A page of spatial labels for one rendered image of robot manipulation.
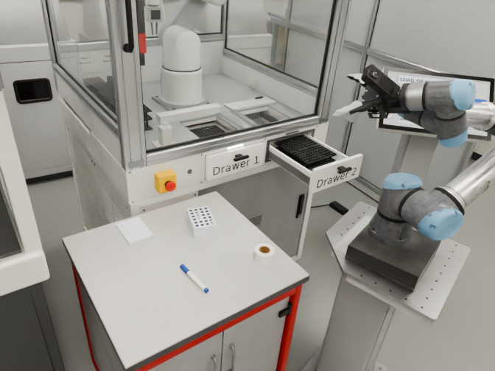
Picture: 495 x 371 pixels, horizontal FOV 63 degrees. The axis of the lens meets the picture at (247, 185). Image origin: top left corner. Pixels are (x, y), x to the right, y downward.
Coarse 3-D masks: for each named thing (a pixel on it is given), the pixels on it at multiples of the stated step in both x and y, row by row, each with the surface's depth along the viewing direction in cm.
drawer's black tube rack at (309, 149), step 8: (304, 136) 190; (280, 144) 181; (288, 144) 181; (296, 144) 183; (304, 144) 183; (312, 144) 183; (288, 152) 181; (296, 152) 176; (304, 152) 176; (312, 152) 176; (320, 152) 177; (328, 152) 178; (296, 160) 175; (304, 160) 169; (320, 160) 177; (328, 160) 178; (312, 168) 171
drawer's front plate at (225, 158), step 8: (256, 144) 172; (264, 144) 174; (224, 152) 164; (232, 152) 166; (240, 152) 168; (248, 152) 171; (256, 152) 174; (208, 160) 160; (216, 160) 162; (224, 160) 165; (232, 160) 168; (240, 160) 170; (208, 168) 162; (216, 168) 164; (224, 168) 167; (232, 168) 170; (240, 168) 172; (248, 168) 175; (208, 176) 164; (216, 176) 166; (224, 176) 169
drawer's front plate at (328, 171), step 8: (344, 160) 165; (352, 160) 168; (360, 160) 172; (320, 168) 158; (328, 168) 161; (336, 168) 164; (352, 168) 171; (312, 176) 158; (320, 176) 160; (328, 176) 163; (336, 176) 167; (344, 176) 170; (352, 176) 174; (312, 184) 160; (320, 184) 163; (328, 184) 166; (336, 184) 170; (312, 192) 162
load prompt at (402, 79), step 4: (400, 76) 193; (404, 76) 193; (408, 76) 193; (412, 76) 193; (416, 76) 193; (400, 80) 193; (404, 80) 193; (408, 80) 193; (412, 80) 193; (416, 80) 193; (420, 80) 192; (424, 80) 192; (428, 80) 192; (432, 80) 192; (436, 80) 192; (400, 84) 193
